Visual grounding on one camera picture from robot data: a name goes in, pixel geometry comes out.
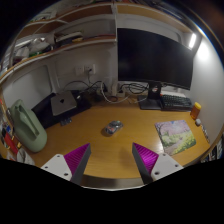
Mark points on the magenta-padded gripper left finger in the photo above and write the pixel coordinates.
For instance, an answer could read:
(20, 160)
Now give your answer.
(56, 165)

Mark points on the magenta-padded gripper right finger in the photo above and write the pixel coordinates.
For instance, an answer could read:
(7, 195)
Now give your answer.
(165, 165)

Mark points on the transparent computer mouse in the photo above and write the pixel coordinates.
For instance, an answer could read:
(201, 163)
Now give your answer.
(113, 127)

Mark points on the floral landscape print mouse pad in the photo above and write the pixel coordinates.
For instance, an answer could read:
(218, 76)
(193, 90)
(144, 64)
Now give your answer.
(175, 136)

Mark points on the pale green container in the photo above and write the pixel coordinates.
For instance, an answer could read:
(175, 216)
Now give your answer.
(28, 131)

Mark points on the dark pen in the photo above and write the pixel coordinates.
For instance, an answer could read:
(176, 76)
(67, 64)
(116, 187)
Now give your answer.
(205, 133)

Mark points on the black box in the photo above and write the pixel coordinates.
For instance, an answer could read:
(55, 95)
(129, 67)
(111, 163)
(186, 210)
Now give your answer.
(43, 115)

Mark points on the bookshelf with books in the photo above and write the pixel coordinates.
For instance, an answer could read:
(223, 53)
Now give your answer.
(215, 151)

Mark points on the small white case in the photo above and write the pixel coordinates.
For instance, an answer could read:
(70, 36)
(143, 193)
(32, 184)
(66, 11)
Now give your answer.
(198, 122)

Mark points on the orange bottle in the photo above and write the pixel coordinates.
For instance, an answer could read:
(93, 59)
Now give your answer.
(195, 111)

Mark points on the silver mini computer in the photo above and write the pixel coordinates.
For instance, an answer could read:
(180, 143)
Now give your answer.
(63, 102)

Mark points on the black keyboard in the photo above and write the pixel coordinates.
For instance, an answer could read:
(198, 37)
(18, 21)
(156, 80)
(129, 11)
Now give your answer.
(175, 101)

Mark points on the white power strip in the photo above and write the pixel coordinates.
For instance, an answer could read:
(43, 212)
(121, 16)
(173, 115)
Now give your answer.
(119, 90)

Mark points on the black computer monitor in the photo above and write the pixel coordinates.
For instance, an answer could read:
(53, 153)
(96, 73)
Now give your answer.
(150, 56)

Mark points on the white light bar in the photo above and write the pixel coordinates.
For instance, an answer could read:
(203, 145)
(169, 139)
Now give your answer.
(192, 40)

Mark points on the small grey metal bracket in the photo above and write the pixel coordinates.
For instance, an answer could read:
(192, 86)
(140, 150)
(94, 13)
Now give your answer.
(65, 121)

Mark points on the wooden wall shelf unit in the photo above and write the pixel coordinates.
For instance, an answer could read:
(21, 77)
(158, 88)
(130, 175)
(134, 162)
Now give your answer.
(83, 41)

